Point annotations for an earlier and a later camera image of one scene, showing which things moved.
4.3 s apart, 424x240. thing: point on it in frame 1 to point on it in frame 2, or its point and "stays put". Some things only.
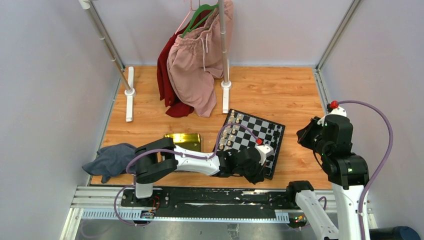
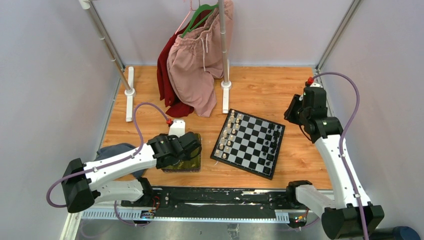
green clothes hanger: x=200 y=9 stays put
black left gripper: x=258 y=176 to x=170 y=138
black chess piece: x=277 y=134 stays put
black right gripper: x=303 y=133 to x=288 y=114
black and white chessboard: x=242 y=130 stays put
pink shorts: x=194 y=58 stays put
